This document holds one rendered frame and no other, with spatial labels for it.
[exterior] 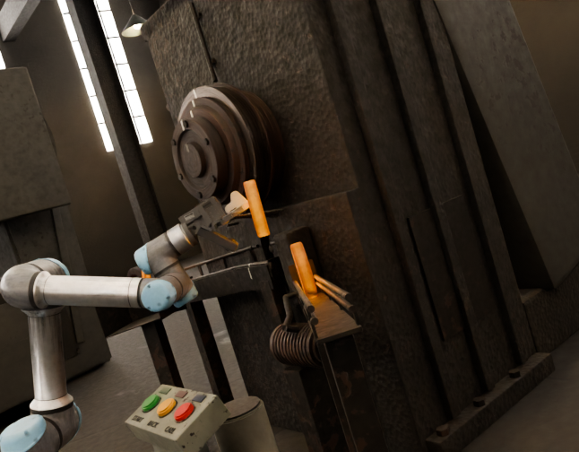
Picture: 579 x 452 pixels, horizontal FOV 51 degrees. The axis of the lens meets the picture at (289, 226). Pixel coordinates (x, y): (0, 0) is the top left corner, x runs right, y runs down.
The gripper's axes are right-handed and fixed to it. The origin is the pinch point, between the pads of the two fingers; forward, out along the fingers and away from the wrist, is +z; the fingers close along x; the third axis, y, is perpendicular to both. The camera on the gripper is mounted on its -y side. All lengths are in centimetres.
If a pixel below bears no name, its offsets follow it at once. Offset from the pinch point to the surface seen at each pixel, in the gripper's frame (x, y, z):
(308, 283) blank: -7.5, -25.8, 0.7
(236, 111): 30.7, 26.7, 9.9
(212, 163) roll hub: 33.3, 16.8, -5.3
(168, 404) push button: -50, -23, -34
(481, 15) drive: 64, 12, 109
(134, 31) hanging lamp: 974, 354, -33
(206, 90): 41, 39, 6
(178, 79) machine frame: 83, 56, -1
